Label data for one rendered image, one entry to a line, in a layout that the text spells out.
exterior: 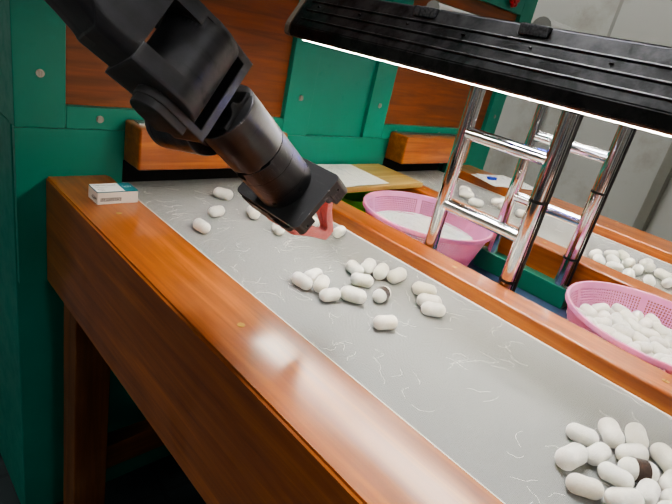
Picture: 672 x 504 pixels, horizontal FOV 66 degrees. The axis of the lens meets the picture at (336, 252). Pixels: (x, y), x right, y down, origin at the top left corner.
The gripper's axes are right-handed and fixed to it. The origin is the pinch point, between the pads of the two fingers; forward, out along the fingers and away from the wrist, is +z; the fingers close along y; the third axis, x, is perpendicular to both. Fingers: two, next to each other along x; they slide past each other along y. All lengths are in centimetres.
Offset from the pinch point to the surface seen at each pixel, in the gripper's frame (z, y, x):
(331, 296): 11.1, 1.6, 4.6
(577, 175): 177, 52, -125
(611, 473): 12.9, -33.7, 2.4
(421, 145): 56, 41, -44
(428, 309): 19.0, -6.5, -2.3
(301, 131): 28, 47, -22
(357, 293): 13.2, 0.1, 2.1
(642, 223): 176, 16, -113
